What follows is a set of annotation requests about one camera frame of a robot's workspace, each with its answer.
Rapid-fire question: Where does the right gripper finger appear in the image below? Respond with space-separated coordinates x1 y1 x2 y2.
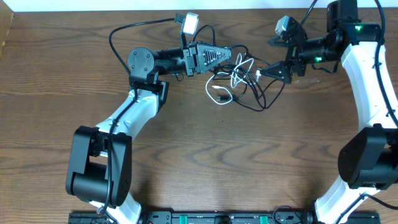
268 35 294 48
260 61 292 84

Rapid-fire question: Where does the white cable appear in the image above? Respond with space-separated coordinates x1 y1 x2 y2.
205 52 262 106

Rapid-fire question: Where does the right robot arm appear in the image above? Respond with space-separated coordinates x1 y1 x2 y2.
261 0 397 223

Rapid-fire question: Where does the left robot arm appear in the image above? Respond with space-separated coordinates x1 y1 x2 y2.
65 40 232 223

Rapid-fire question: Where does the left camera black cable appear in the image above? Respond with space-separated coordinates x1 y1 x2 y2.
98 14 187 217

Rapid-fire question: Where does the camera black cable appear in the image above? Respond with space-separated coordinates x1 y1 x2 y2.
292 0 398 224
98 14 187 217

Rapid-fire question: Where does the right camera black cable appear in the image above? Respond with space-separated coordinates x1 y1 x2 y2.
292 0 398 224

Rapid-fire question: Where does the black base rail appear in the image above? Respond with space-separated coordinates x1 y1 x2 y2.
67 207 381 224

